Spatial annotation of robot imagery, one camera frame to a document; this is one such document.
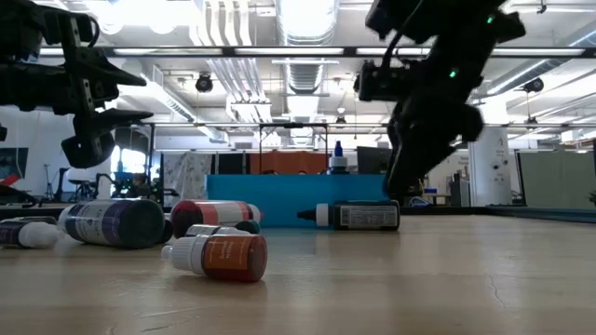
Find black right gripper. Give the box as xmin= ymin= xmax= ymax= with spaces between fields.
xmin=384 ymin=90 xmax=485 ymax=199

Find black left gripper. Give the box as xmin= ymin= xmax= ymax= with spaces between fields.
xmin=0 ymin=12 xmax=156 ymax=169

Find black bottle with barcode label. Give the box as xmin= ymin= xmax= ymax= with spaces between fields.
xmin=296 ymin=199 xmax=401 ymax=232

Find large purple food coloring bottle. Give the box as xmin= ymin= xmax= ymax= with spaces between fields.
xmin=58 ymin=198 xmax=167 ymax=250

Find small purple food coloring bottle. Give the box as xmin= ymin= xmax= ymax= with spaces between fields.
xmin=0 ymin=219 xmax=62 ymax=249

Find red pink food coloring bottle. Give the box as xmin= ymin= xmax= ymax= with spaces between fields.
xmin=169 ymin=198 xmax=264 ymax=239

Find green food coloring bottle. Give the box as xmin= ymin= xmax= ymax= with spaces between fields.
xmin=184 ymin=220 xmax=262 ymax=238

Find orange food coloring bottle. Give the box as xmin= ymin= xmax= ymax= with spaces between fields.
xmin=161 ymin=232 xmax=269 ymax=284

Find blue tip food coloring bottle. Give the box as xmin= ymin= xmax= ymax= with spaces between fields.
xmin=328 ymin=141 xmax=349 ymax=176

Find black monitor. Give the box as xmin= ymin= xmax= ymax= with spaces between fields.
xmin=356 ymin=146 xmax=393 ymax=176

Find grey cabinet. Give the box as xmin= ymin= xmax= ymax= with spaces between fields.
xmin=449 ymin=172 xmax=471 ymax=208

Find white globe lamp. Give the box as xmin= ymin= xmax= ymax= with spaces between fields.
xmin=64 ymin=167 xmax=92 ymax=185

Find white round column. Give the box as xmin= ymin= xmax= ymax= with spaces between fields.
xmin=467 ymin=100 xmax=513 ymax=208

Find black background robot rig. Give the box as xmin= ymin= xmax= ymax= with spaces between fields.
xmin=95 ymin=170 xmax=179 ymax=206

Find black ceiling spotlight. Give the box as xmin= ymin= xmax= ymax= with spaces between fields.
xmin=195 ymin=72 xmax=214 ymax=94
xmin=522 ymin=76 xmax=545 ymax=95

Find white patterned cloth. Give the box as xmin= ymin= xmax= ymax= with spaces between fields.
xmin=162 ymin=152 xmax=213 ymax=208

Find orange panel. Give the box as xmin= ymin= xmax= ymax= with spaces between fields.
xmin=249 ymin=151 xmax=330 ymax=176

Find blue plastic bin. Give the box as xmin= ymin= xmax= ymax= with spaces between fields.
xmin=206 ymin=174 xmax=390 ymax=229

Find grey horizontal pipe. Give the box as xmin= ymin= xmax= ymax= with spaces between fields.
xmin=139 ymin=121 xmax=596 ymax=130

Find black overhead light bar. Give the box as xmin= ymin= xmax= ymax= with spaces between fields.
xmin=39 ymin=45 xmax=596 ymax=60

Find grey green partition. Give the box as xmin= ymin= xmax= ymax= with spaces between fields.
xmin=516 ymin=149 xmax=596 ymax=210

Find black background gantry frame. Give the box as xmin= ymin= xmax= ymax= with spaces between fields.
xmin=114 ymin=124 xmax=157 ymax=206

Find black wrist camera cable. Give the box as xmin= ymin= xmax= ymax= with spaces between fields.
xmin=86 ymin=16 xmax=102 ymax=48

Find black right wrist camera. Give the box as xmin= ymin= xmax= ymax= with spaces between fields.
xmin=353 ymin=60 xmax=420 ymax=102

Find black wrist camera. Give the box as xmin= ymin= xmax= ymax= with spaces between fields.
xmin=353 ymin=60 xmax=420 ymax=102
xmin=0 ymin=0 xmax=48 ymax=62

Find dark wall picture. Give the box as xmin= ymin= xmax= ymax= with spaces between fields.
xmin=0 ymin=147 xmax=30 ymax=187

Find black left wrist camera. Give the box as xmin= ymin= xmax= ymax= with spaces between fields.
xmin=0 ymin=0 xmax=48 ymax=62

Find silver ceiling duct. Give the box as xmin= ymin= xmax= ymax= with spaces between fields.
xmin=274 ymin=0 xmax=341 ymax=95

